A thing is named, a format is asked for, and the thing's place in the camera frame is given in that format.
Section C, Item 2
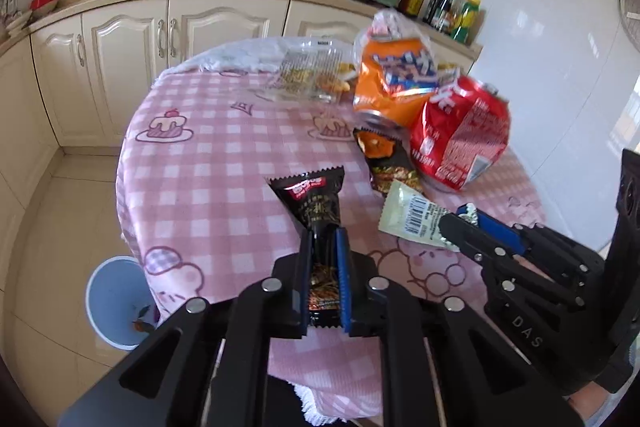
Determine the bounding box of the blue waste bin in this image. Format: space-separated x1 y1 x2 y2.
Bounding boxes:
85 256 161 350

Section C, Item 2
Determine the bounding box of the green yellow bottle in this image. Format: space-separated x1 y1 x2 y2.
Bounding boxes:
452 0 482 44

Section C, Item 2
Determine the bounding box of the brown condiment bottle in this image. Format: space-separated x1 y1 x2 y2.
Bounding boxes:
442 0 466 35

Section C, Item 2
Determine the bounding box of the orange snack bag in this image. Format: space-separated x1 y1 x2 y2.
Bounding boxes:
352 38 441 130

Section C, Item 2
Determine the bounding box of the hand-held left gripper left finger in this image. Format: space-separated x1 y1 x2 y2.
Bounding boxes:
57 227 313 427

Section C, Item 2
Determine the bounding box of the person's right forearm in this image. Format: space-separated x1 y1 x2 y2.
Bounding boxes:
567 379 628 423

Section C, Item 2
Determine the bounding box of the red snack bag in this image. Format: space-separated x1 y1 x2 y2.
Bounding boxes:
409 76 512 194

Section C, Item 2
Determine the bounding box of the dark wrapper with orange print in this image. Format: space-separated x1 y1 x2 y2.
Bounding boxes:
352 127 426 198

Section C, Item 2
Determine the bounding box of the pink checked tablecloth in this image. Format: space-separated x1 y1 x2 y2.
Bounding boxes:
116 38 546 423

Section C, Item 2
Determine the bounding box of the white pink wrapper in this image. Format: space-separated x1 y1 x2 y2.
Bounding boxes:
367 8 431 45

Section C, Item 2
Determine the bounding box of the pale green barcode packet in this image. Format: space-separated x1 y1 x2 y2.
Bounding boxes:
377 179 463 253

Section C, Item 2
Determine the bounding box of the clear plastic wrapper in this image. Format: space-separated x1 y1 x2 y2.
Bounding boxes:
257 39 351 105

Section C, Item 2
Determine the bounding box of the black condiment bottle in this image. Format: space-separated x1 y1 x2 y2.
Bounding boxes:
425 0 453 28

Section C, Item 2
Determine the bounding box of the black snack packet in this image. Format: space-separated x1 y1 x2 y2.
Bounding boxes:
265 166 351 330

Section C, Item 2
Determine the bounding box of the cream kitchen cabinet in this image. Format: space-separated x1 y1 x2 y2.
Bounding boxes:
0 0 483 228

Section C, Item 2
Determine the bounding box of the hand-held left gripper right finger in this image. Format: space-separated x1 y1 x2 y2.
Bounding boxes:
335 227 586 427

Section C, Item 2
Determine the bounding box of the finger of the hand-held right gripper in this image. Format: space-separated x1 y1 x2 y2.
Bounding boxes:
456 203 607 279
439 212 587 309

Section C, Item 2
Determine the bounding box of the small orange scrap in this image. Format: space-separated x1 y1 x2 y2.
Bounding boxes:
131 304 153 335

